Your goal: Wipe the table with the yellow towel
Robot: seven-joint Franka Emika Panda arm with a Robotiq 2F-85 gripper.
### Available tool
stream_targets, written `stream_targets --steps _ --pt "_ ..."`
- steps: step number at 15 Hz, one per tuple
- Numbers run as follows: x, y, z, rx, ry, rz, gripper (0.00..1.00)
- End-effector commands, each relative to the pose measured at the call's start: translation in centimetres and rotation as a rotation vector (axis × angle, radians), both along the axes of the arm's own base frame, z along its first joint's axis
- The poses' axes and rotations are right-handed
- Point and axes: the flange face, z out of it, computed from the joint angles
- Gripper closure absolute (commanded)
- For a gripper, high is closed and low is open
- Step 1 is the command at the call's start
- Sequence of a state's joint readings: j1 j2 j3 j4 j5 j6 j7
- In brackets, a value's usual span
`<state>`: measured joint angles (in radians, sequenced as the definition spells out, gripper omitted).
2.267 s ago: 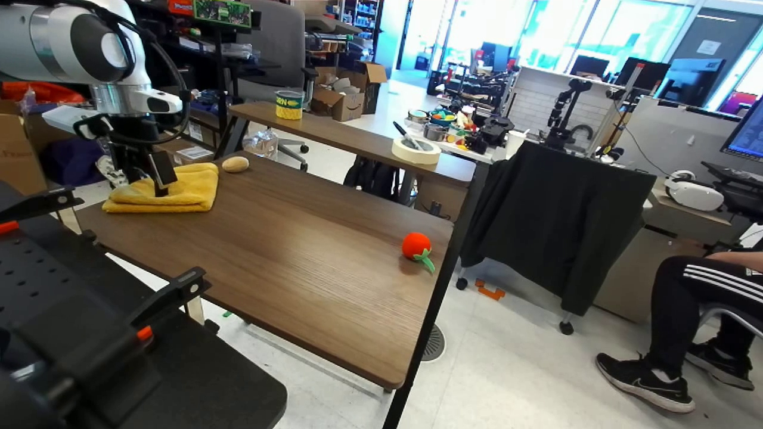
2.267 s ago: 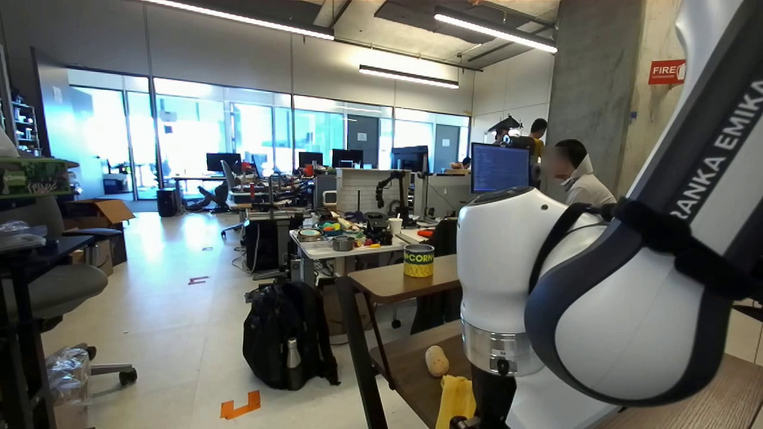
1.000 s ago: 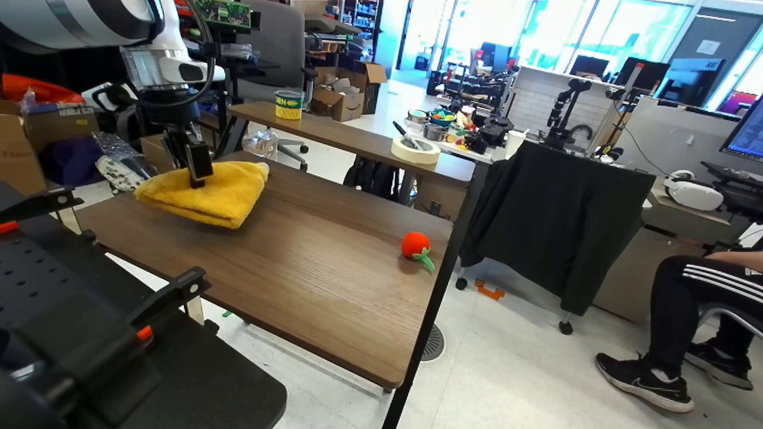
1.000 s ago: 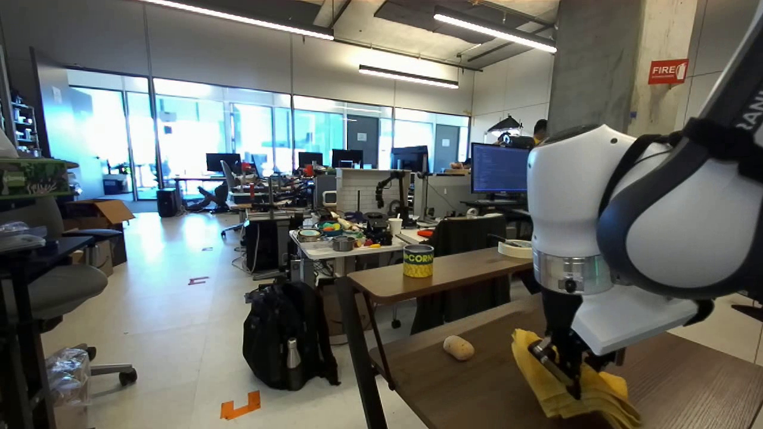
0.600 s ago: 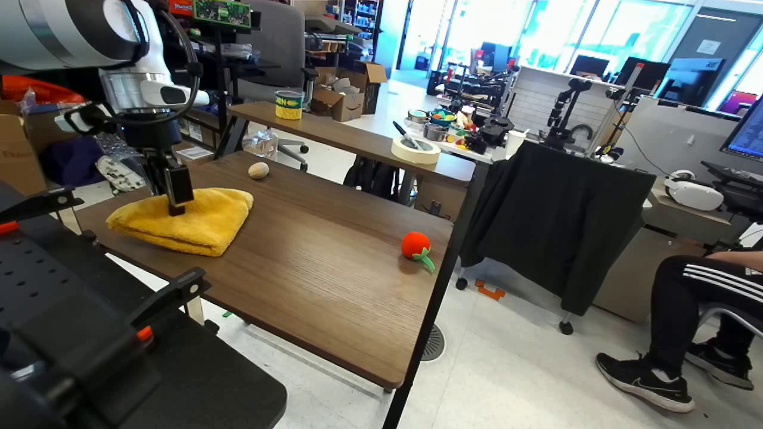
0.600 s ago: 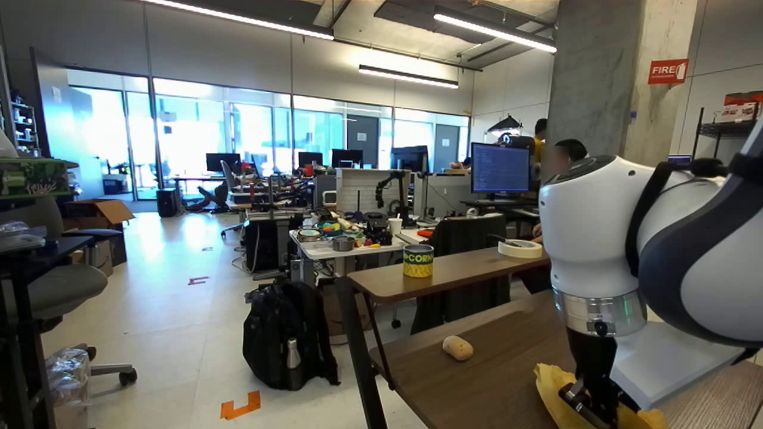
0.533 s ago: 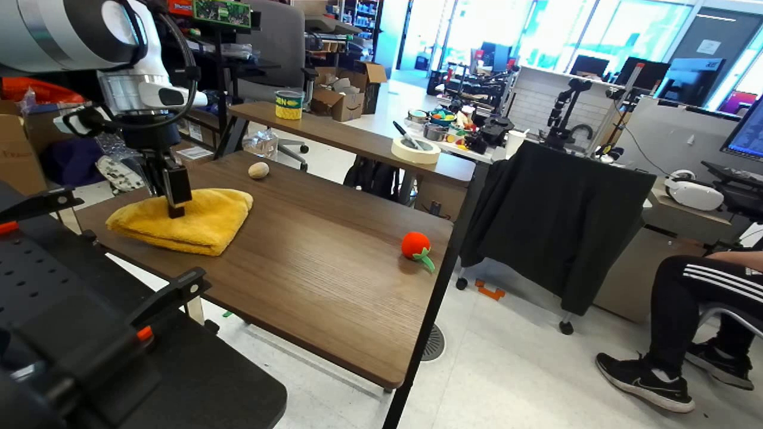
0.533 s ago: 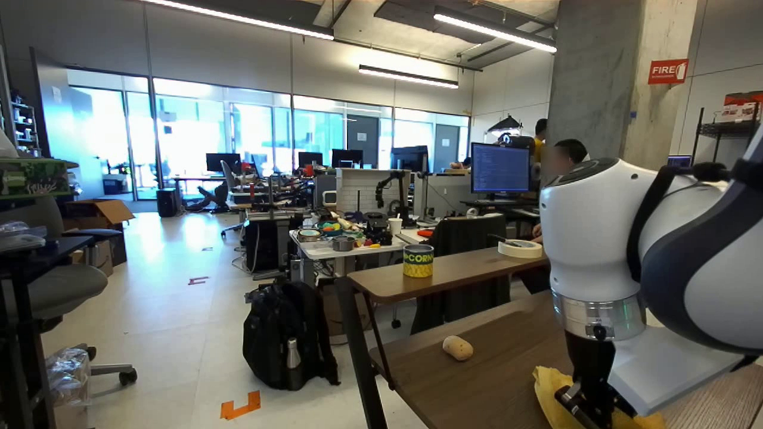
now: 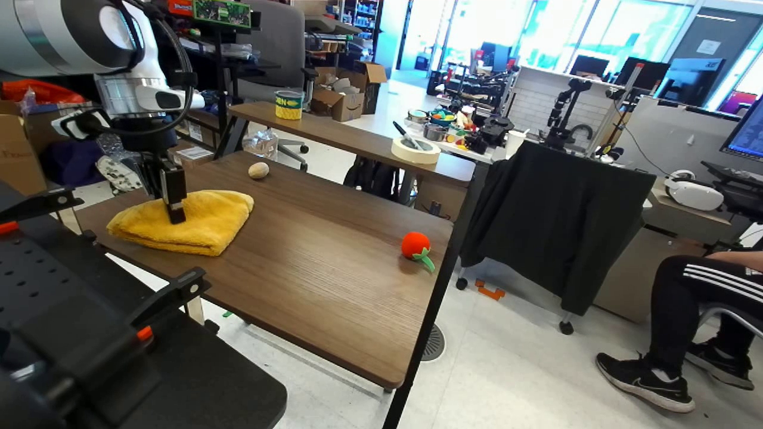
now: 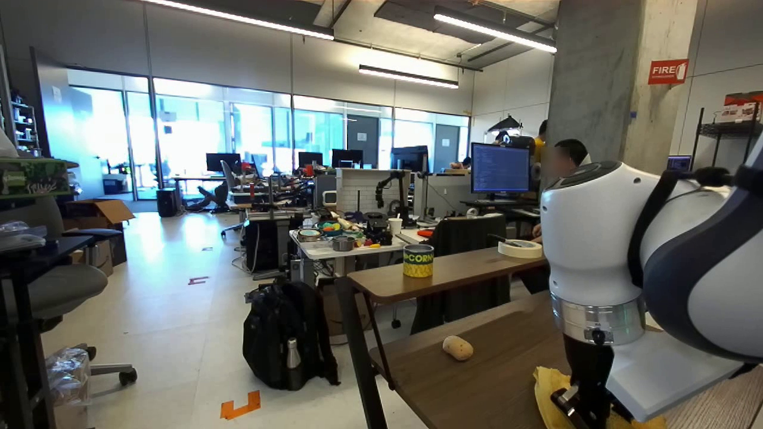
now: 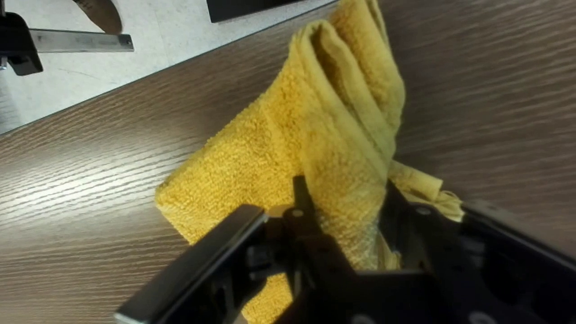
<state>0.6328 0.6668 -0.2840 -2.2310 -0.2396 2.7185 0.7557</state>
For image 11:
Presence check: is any steel table foot bar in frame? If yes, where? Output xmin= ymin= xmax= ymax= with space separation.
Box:
xmin=27 ymin=28 xmax=135 ymax=56

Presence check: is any yellow terry towel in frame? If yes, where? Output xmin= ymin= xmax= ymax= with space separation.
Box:
xmin=153 ymin=0 xmax=466 ymax=324

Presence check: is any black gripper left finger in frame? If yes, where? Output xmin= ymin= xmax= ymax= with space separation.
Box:
xmin=113 ymin=175 xmax=358 ymax=324

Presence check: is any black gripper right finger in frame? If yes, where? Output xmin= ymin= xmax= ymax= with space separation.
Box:
xmin=380 ymin=181 xmax=576 ymax=324

